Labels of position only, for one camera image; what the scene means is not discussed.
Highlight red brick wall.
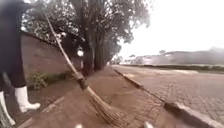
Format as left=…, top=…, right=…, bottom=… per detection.
left=20, top=30, right=83, bottom=80

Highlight low green bushes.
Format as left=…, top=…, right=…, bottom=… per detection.
left=26, top=71, right=73, bottom=92

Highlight grey paved road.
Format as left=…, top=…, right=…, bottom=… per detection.
left=112, top=64, right=224, bottom=125

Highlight long low building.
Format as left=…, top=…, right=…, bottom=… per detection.
left=131, top=49, right=224, bottom=66

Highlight dark bare soil strip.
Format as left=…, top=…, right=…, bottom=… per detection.
left=4, top=77, right=81, bottom=127

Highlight straw broom with long handle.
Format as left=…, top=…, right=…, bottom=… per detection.
left=42, top=12, right=129, bottom=128

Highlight person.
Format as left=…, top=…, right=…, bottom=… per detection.
left=0, top=0, right=42, bottom=127

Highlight large dark tree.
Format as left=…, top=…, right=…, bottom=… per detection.
left=21, top=0, right=153, bottom=77

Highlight red brick path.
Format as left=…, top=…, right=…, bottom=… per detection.
left=18, top=65, right=201, bottom=128

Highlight grass strip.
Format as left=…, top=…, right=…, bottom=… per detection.
left=120, top=63, right=224, bottom=72

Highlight grey stone kerb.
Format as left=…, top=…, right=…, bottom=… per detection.
left=113, top=68, right=224, bottom=128

